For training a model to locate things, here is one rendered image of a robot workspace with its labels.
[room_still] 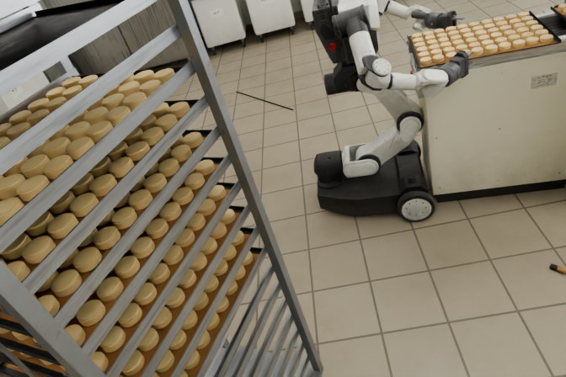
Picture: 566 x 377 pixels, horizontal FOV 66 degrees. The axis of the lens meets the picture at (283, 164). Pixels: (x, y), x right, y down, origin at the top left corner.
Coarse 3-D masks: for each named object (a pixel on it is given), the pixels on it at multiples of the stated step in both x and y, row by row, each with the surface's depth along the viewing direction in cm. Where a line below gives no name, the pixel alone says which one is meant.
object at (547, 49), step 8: (536, 48) 196; (544, 48) 195; (552, 48) 195; (560, 48) 195; (488, 56) 200; (496, 56) 200; (504, 56) 199; (512, 56) 199; (520, 56) 199; (528, 56) 198; (480, 64) 202
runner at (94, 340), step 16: (224, 160) 115; (208, 192) 109; (192, 208) 103; (176, 224) 98; (160, 256) 94; (144, 272) 90; (128, 288) 86; (128, 304) 86; (112, 320) 82; (96, 336) 79
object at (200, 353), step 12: (252, 264) 135; (240, 276) 131; (240, 288) 129; (228, 300) 126; (216, 312) 124; (228, 312) 123; (216, 324) 120; (204, 336) 116; (204, 348) 115; (192, 360) 111; (192, 372) 111
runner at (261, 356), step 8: (280, 304) 154; (280, 312) 149; (280, 320) 149; (272, 328) 144; (272, 336) 144; (264, 344) 143; (264, 352) 139; (256, 360) 139; (256, 368) 134; (248, 376) 135; (256, 376) 134
